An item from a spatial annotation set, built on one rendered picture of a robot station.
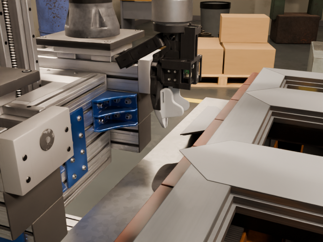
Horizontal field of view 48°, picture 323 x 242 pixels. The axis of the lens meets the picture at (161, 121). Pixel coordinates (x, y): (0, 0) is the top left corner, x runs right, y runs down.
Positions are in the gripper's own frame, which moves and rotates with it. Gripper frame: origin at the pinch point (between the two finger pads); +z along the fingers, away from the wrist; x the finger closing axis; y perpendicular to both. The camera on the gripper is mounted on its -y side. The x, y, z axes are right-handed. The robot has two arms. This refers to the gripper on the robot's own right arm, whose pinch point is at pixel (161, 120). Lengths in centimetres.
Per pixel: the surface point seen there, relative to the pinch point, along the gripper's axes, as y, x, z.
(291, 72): 21, 73, 6
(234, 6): -166, 868, 54
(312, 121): 29.6, 33.4, 8.3
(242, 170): 18.0, -4.2, 5.5
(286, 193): 26.3, -9.0, 5.5
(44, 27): -219, 229, 24
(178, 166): 4.8, -2.2, 8.7
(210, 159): 11.5, -2.3, 5.5
